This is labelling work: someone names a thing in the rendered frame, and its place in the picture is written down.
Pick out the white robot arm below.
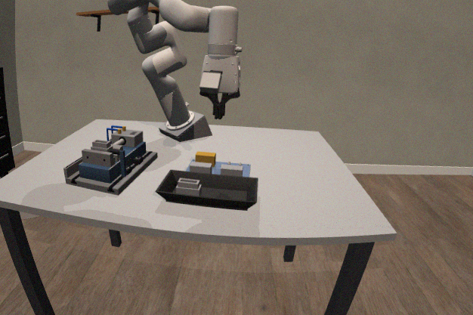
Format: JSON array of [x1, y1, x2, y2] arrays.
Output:
[[107, 0, 242, 131]]

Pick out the yellow rectangular block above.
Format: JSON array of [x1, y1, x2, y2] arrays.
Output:
[[196, 151, 216, 167]]

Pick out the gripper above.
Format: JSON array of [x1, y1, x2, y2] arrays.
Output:
[[199, 54, 240, 119]]

